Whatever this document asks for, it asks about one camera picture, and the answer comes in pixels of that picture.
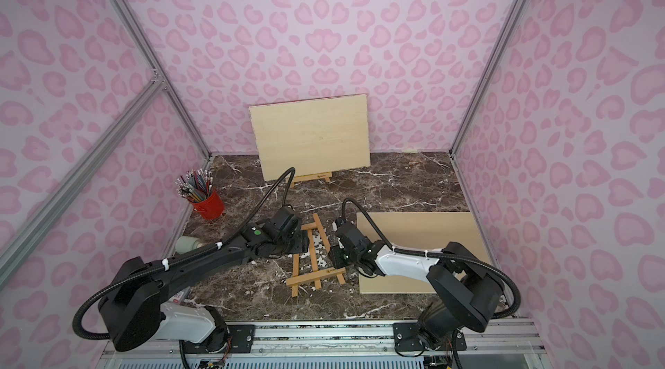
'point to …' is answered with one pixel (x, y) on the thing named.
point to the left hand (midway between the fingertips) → (305, 241)
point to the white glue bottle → (186, 243)
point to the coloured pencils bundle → (196, 185)
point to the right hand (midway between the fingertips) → (334, 254)
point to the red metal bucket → (211, 208)
